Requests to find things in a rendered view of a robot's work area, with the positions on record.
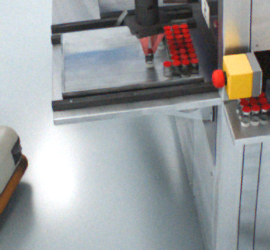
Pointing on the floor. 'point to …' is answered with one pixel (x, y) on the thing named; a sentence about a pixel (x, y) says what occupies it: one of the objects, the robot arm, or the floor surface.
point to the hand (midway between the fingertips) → (149, 50)
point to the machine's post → (229, 238)
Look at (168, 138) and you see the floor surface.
